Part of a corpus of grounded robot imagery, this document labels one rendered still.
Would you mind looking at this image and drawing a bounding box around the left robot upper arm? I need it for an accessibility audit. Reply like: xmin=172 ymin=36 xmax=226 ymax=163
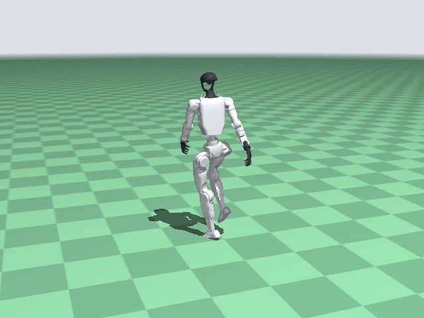
xmin=185 ymin=99 xmax=200 ymax=130

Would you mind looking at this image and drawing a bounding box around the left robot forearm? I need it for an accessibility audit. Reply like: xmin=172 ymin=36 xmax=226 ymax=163
xmin=180 ymin=122 xmax=191 ymax=143

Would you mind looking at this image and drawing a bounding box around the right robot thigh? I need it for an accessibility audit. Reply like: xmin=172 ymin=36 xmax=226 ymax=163
xmin=207 ymin=141 xmax=232 ymax=182

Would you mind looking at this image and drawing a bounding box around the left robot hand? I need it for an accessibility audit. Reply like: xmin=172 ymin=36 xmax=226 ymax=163
xmin=180 ymin=141 xmax=189 ymax=154

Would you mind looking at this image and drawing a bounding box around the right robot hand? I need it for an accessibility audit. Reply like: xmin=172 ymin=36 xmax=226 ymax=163
xmin=243 ymin=141 xmax=251 ymax=166

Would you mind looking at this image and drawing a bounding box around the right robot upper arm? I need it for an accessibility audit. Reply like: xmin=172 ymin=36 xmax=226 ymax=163
xmin=224 ymin=97 xmax=241 ymax=129

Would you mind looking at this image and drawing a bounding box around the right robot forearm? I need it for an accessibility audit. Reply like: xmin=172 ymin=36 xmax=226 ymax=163
xmin=236 ymin=120 xmax=250 ymax=147

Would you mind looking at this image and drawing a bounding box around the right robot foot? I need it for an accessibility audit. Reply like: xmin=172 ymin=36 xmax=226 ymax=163
xmin=217 ymin=207 xmax=231 ymax=223

